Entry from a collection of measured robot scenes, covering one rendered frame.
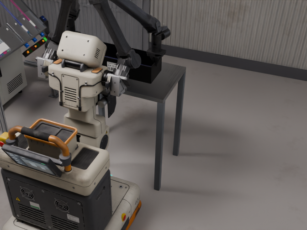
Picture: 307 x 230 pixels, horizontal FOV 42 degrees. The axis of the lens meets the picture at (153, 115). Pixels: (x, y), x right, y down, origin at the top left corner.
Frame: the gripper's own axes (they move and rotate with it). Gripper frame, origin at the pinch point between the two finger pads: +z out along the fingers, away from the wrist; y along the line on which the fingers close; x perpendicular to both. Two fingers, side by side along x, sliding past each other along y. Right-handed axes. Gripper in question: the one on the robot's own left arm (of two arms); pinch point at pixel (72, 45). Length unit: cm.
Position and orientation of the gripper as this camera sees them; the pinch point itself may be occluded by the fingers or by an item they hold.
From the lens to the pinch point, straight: 263.1
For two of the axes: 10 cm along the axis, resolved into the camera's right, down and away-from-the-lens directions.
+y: -9.3, -2.4, 2.8
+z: -0.3, 7.9, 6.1
